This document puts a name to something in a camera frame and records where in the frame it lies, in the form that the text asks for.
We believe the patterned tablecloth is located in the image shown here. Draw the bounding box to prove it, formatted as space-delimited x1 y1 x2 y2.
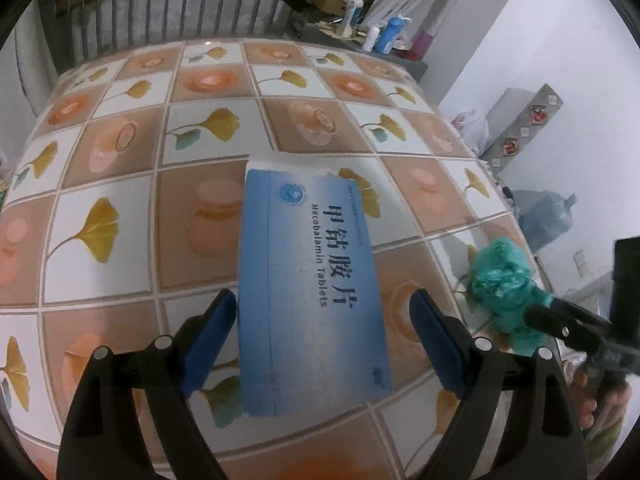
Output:
1 39 524 479

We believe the person right hand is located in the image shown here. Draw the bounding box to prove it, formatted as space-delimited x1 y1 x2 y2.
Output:
570 365 631 437

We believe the teal plastic bag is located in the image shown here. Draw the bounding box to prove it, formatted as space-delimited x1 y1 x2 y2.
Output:
466 237 553 356

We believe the blue water jug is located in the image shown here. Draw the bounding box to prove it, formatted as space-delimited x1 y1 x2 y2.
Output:
513 190 577 254

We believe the blue medicine tablet box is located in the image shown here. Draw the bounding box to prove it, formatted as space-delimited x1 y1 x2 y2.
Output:
238 162 394 417

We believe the metal bed railing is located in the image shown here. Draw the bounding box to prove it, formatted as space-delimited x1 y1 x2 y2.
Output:
39 0 286 70

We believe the small white bottle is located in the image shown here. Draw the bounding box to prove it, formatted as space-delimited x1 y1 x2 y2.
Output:
362 25 381 52

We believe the blue pump bottle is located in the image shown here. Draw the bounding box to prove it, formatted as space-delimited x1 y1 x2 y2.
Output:
373 15 412 54

